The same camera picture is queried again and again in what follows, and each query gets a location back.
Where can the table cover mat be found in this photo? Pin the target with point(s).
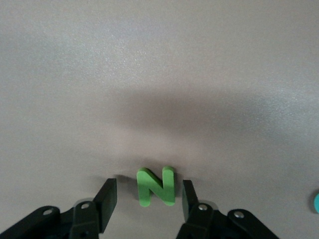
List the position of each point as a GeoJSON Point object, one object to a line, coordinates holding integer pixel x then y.
{"type": "Point", "coordinates": [159, 49]}

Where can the green foam letter N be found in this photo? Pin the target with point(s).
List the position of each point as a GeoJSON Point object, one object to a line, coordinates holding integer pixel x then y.
{"type": "Point", "coordinates": [155, 185]}

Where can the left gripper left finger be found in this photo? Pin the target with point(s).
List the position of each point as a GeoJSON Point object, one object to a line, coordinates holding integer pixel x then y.
{"type": "Point", "coordinates": [49, 224]}

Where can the teal foam letter C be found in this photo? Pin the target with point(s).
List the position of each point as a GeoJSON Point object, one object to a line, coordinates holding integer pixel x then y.
{"type": "Point", "coordinates": [317, 201]}

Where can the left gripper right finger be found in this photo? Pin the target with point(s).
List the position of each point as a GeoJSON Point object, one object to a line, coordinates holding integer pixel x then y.
{"type": "Point", "coordinates": [224, 226]}

